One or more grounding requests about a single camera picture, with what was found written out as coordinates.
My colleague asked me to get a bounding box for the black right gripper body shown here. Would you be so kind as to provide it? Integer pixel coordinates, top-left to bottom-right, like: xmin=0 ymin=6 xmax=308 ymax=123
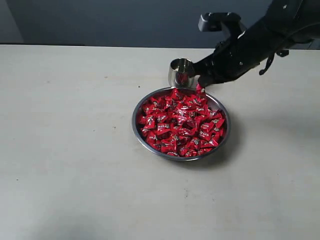
xmin=202 ymin=22 xmax=276 ymax=83

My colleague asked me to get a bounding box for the red candy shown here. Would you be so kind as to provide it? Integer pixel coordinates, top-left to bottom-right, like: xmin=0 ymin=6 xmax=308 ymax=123
xmin=195 ymin=83 xmax=206 ymax=97

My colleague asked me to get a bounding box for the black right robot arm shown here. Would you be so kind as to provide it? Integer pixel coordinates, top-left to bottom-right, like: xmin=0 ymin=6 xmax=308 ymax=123
xmin=193 ymin=0 xmax=320 ymax=88

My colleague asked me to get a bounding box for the stainless steel cup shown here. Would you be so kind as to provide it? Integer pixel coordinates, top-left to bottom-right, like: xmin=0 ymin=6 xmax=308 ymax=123
xmin=168 ymin=58 xmax=195 ymax=88

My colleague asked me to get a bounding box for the pile of red wrapped candies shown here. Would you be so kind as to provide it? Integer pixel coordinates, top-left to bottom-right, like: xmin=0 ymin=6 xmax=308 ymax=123
xmin=136 ymin=88 xmax=228 ymax=158

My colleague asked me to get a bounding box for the round steel bowl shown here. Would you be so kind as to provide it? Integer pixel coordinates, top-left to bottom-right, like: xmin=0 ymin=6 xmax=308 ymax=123
xmin=131 ymin=86 xmax=232 ymax=162

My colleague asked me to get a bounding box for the black cable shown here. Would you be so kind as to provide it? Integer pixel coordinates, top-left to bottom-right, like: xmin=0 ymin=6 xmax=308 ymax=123
xmin=258 ymin=48 xmax=290 ymax=76

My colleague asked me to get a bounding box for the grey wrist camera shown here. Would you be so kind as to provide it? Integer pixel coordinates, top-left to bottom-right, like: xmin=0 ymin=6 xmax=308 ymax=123
xmin=198 ymin=12 xmax=247 ymax=38

